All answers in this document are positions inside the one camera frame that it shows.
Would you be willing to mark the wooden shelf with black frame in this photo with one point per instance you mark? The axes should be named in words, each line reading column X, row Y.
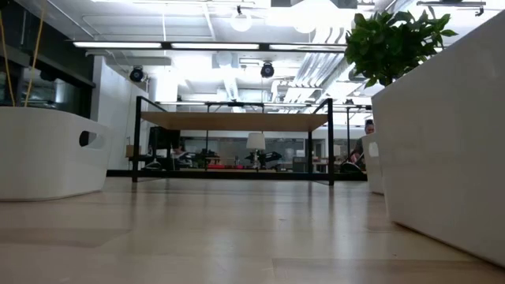
column 236, row 121

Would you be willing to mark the white shade table lamp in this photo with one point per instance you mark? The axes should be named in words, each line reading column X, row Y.
column 256, row 141

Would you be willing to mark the black monitor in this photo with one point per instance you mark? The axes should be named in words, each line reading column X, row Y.
column 163, row 138

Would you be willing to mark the long linear ceiling light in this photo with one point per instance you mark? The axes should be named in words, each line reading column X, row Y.
column 215, row 46

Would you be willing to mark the black background robot arm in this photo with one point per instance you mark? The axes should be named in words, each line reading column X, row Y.
column 264, row 157

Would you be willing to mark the white plastic basket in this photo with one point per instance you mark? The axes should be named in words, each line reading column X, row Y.
column 453, row 158
column 39, row 158
column 375, row 175

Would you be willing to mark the black ceiling spotlight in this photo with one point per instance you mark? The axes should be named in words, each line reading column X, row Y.
column 267, row 70
column 136, row 74

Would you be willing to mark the person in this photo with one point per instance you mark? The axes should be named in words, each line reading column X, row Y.
column 369, row 127
column 179, row 150

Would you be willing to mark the green potted plant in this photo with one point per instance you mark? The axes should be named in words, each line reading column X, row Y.
column 390, row 43

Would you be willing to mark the red flat object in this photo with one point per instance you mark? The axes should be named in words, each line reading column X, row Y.
column 225, row 166

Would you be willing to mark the cardboard box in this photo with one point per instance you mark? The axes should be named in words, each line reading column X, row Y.
column 129, row 150

